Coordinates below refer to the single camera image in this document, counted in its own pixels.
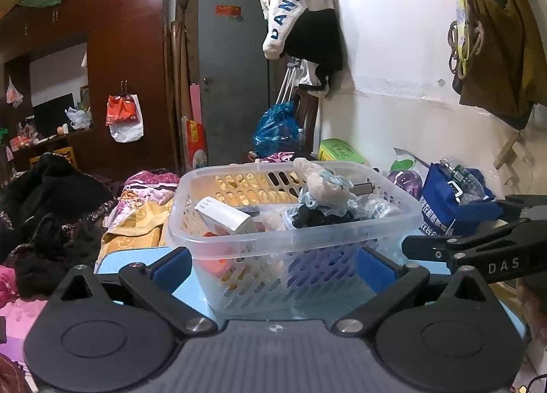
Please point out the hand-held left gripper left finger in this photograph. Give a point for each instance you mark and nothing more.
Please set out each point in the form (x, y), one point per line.
(173, 268)

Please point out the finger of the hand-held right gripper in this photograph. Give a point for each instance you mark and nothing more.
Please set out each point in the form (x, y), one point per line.
(470, 252)
(525, 200)

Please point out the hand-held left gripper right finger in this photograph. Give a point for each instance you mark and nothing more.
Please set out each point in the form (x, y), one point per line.
(376, 272)

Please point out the orange yellow bottle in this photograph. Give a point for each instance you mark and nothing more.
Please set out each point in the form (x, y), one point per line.
(220, 267)

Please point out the white orange medicine box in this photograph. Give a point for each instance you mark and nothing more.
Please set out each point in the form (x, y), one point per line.
(222, 213)

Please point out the clear plastic basket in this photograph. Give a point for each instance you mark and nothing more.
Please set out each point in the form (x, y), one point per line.
(256, 243)

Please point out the bagged plush slippers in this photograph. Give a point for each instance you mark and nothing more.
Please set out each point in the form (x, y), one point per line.
(318, 187)

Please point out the person's right hand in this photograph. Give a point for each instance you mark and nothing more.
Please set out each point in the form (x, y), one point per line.
(534, 303)

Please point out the blue fabric bag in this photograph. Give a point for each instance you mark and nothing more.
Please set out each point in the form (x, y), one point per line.
(436, 209)

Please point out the yellow towel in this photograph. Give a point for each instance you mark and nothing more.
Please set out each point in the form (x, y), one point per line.
(128, 226)

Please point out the purple pack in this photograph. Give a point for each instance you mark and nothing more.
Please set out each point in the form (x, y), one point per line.
(312, 267)

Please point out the clear plastic bottle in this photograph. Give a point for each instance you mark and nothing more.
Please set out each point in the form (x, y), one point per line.
(463, 177)

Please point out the black hanging bag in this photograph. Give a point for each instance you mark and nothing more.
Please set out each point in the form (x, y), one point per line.
(515, 119)

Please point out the floral blanket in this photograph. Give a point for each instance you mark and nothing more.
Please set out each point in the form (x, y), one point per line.
(149, 187)

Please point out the plastic bag with purple contents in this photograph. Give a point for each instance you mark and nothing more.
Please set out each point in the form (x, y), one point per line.
(404, 182)

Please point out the red gift bag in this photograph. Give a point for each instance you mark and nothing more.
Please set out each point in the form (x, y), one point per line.
(196, 145)

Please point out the green box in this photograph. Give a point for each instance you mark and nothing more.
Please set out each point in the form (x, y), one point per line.
(339, 151)

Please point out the olive hanging bag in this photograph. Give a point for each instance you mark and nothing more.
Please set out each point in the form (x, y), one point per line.
(495, 72)

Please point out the black clothes pile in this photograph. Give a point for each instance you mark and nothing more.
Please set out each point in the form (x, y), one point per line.
(51, 205)

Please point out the yellow crate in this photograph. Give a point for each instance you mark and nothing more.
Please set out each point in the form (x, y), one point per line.
(64, 155)

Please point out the orange white plastic bag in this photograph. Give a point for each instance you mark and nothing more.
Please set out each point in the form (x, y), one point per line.
(124, 119)

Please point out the pink bedsheet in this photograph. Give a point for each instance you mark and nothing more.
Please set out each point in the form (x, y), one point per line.
(21, 316)

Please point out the pink board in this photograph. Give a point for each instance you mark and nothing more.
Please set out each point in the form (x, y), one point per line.
(195, 102)

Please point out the blue plastic bag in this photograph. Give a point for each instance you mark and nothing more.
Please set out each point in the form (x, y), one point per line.
(275, 128)

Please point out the wooden planks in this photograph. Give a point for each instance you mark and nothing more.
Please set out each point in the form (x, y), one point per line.
(179, 76)

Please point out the black monitor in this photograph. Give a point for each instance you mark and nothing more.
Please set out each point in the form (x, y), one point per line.
(51, 115)

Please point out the grey door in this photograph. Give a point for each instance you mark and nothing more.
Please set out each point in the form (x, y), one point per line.
(230, 76)

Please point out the clothes hangers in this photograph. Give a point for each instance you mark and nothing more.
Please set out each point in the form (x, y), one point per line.
(285, 85)

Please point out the pink hanging bag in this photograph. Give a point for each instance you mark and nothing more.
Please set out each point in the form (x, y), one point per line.
(13, 96)

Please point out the brown wooden wardrobe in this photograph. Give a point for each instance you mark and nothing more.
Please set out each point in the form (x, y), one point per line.
(128, 34)

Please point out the wooden wall bracket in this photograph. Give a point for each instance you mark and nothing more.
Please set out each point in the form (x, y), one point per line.
(508, 149)

